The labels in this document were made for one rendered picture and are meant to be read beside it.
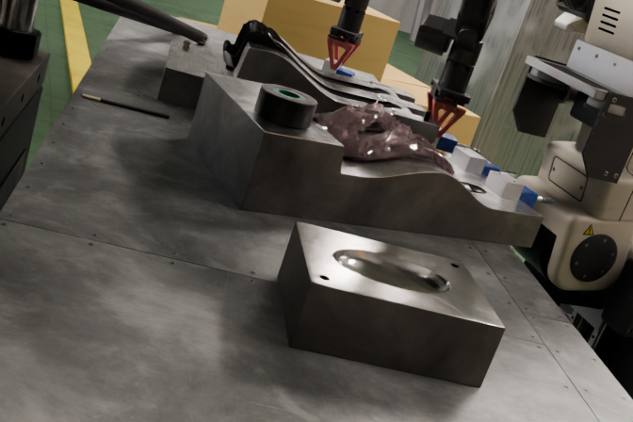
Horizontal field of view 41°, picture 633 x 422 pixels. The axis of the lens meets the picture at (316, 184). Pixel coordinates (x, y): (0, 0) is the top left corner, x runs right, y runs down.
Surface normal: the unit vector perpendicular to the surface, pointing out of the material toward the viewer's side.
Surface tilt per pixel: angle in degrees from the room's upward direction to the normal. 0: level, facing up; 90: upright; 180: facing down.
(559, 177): 98
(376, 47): 90
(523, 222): 90
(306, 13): 90
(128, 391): 0
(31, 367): 0
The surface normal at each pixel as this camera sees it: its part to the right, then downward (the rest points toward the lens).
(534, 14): 0.29, 0.38
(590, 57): -0.91, -0.18
